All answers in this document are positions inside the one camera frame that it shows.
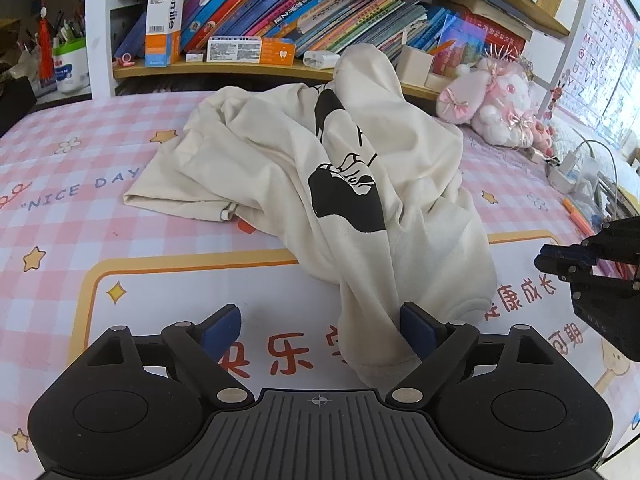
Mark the pink white plush rabbit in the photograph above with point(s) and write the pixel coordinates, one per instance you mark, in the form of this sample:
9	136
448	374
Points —
500	95

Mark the white jar with green lid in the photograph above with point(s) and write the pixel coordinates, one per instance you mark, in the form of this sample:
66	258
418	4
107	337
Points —
70	70

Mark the orange marker pen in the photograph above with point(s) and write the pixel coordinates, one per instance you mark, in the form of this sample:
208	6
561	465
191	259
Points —
577	215

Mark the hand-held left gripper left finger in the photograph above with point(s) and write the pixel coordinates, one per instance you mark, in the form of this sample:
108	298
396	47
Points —
222	330

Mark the cream printed t-shirt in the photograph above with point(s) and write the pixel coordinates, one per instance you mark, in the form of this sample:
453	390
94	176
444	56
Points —
280	160

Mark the bunch of pens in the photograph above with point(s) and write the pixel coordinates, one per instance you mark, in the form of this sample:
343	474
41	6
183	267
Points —
67	27

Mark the flat white orange box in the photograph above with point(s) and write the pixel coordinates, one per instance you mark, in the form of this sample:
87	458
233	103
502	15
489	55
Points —
235	50

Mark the bug wall sticker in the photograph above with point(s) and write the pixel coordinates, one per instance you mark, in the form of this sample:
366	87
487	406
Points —
562	92

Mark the pink checkered printed desk mat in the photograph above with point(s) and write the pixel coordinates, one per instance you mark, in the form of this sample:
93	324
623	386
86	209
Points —
75	220

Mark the row of colourful books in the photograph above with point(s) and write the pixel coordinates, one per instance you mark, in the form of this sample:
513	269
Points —
310	5

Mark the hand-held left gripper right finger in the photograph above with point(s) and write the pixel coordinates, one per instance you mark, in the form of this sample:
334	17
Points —
417	327

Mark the red tassel ornament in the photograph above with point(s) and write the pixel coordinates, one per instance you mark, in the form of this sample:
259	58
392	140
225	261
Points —
46	45

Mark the small cream box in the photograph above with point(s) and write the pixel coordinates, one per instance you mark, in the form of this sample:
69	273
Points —
437	81

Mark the small white box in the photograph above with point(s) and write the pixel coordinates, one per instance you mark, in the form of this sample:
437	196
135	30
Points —
196	56

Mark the cream pen holder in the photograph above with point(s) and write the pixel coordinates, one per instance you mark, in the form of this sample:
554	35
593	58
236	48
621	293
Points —
415	65

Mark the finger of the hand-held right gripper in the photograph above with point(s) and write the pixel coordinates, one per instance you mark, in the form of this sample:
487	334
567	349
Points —
550	255
587	292

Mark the white and wooden bookshelf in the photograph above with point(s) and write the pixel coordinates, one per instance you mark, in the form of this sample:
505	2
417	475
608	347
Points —
97	35

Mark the small pink plush toy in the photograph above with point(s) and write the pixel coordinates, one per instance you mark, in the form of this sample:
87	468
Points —
542	137

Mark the alphabet wall poster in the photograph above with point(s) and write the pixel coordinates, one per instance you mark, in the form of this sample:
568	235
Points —
600	60

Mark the tall white orange box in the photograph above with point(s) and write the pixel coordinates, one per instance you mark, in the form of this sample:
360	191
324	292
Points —
165	20

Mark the pink clip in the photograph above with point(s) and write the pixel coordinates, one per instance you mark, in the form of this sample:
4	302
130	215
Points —
125	60

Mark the white quilted cloth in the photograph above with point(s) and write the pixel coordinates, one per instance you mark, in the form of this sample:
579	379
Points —
570	132

